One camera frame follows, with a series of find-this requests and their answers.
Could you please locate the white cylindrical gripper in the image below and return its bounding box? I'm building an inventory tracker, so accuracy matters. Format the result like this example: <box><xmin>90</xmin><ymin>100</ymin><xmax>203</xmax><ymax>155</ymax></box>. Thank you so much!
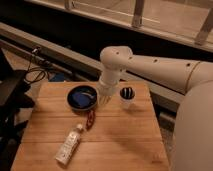
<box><xmin>97</xmin><ymin>80</ymin><xmax>117</xmax><ymax>106</ymax></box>

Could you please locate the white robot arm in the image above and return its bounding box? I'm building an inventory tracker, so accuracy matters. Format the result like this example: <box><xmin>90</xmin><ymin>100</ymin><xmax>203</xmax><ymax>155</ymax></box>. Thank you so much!
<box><xmin>98</xmin><ymin>46</ymin><xmax>213</xmax><ymax>171</ymax></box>

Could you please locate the clear cup with dark object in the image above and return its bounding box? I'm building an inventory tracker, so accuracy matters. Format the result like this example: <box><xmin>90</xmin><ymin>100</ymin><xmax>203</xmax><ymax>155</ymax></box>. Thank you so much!
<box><xmin>120</xmin><ymin>87</ymin><xmax>135</xmax><ymax>109</ymax></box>

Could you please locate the red brown small object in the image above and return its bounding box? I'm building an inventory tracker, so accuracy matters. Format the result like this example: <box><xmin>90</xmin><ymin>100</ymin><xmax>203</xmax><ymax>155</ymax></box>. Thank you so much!
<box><xmin>86</xmin><ymin>110</ymin><xmax>96</xmax><ymax>130</ymax></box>

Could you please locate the dark blue round bowl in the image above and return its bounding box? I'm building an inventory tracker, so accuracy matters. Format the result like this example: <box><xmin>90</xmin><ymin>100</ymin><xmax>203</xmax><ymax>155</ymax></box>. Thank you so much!
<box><xmin>67</xmin><ymin>85</ymin><xmax>97</xmax><ymax>110</ymax></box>

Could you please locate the blue object on floor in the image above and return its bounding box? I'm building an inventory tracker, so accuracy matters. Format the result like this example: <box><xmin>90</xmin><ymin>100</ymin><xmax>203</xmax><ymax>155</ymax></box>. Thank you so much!
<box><xmin>50</xmin><ymin>73</ymin><xmax>65</xmax><ymax>82</ymax></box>

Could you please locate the clear plastic bottle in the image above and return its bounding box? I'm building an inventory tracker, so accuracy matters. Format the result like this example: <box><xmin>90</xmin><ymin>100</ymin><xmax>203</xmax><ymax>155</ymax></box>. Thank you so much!
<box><xmin>55</xmin><ymin>124</ymin><xmax>83</xmax><ymax>165</ymax></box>

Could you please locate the black chair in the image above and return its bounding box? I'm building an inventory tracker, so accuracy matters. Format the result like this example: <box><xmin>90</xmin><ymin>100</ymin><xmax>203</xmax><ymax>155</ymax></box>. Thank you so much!
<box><xmin>0</xmin><ymin>48</ymin><xmax>34</xmax><ymax>171</ymax></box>

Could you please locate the metal window railing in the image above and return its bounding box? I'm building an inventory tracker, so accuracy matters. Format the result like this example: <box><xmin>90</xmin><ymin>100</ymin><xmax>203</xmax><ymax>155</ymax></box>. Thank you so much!
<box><xmin>64</xmin><ymin>0</ymin><xmax>213</xmax><ymax>45</ymax></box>

